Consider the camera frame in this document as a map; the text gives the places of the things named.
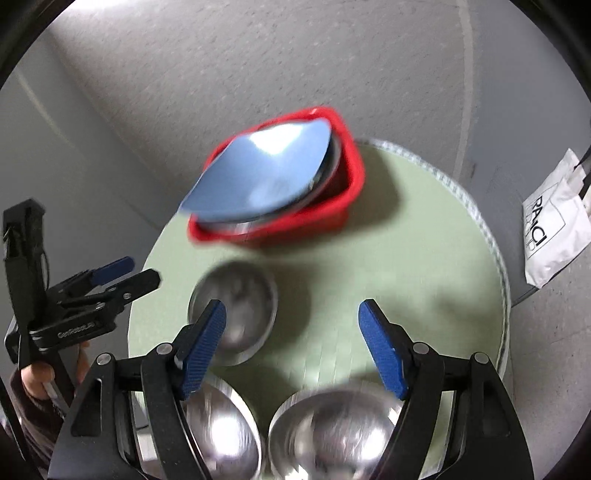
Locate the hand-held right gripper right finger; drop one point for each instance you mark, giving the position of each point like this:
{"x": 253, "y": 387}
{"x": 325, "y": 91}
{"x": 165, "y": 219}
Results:
{"x": 381, "y": 347}

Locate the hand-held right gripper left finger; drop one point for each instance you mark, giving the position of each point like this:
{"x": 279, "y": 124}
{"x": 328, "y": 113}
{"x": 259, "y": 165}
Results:
{"x": 206, "y": 345}

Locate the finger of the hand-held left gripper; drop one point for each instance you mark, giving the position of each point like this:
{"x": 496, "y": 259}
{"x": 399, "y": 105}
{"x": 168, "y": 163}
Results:
{"x": 138, "y": 282}
{"x": 113, "y": 268}

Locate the small steel bowl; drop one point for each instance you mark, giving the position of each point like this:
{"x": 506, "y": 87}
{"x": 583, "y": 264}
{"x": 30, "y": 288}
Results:
{"x": 247, "y": 300}

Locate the red plastic basin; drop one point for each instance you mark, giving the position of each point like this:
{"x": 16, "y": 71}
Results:
{"x": 352, "y": 184}

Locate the blue plate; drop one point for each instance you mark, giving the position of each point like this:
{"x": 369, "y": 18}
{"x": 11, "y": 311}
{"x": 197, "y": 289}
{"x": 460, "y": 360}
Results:
{"x": 263, "y": 170}

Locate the person's left forearm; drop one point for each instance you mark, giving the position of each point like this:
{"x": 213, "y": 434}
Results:
{"x": 34, "y": 422}

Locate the person's left hand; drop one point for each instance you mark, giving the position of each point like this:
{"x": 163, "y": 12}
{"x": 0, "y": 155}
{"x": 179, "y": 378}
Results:
{"x": 38, "y": 374}

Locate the white paper bag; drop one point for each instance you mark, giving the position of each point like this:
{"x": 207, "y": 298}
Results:
{"x": 549, "y": 230}

